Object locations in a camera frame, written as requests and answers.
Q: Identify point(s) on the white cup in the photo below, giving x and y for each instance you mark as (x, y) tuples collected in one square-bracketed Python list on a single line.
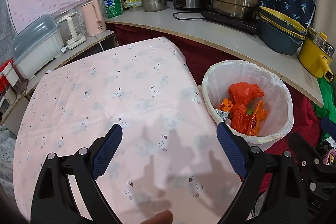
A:
[(10, 74)]

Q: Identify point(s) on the white dish rack box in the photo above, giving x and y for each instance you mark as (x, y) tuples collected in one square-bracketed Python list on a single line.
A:
[(35, 46)]

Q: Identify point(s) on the small steel pot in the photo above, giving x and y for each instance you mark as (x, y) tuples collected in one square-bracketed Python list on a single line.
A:
[(153, 5)]

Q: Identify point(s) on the stacked blue yellow basins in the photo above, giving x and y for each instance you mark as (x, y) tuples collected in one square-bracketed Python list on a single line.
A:
[(279, 32)]

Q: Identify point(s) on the yellow label jar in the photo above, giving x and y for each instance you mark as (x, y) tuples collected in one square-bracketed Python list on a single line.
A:
[(135, 5)]

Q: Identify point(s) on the red plastic bag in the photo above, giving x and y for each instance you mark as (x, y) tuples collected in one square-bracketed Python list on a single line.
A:
[(241, 95)]

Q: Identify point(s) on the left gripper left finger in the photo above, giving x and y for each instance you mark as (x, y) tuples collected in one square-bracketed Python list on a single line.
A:
[(53, 200)]

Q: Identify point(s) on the pink patterned tablecloth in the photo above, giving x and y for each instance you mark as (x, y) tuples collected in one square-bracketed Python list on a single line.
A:
[(169, 157)]

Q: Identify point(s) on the white glass kettle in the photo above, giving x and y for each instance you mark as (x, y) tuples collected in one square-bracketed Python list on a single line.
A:
[(71, 30)]

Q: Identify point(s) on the fingertip of person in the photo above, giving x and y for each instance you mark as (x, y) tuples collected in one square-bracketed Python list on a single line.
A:
[(164, 217)]

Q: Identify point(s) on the white-lined trash bin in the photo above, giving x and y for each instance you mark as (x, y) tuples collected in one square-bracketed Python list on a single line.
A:
[(253, 102)]

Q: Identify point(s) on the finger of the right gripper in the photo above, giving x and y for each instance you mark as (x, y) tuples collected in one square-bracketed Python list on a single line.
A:
[(329, 127)]

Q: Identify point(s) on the pink electric kettle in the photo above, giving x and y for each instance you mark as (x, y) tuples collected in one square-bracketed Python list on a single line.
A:
[(93, 20)]

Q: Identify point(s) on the orange snack wrapper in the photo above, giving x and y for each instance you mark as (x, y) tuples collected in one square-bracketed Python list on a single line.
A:
[(259, 115)]

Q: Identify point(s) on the red plastic basket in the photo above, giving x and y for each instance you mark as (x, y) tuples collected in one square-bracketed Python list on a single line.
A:
[(4, 84)]

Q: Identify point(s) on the green milk powder can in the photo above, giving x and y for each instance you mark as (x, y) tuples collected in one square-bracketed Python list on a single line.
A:
[(113, 8)]

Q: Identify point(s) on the black induction cooktop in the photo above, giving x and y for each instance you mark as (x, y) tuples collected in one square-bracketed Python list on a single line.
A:
[(248, 27)]

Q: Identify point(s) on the yellow electric pot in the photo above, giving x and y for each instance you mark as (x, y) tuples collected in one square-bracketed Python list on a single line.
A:
[(316, 55)]

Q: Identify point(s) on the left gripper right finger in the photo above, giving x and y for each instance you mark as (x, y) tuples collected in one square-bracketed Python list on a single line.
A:
[(285, 200)]

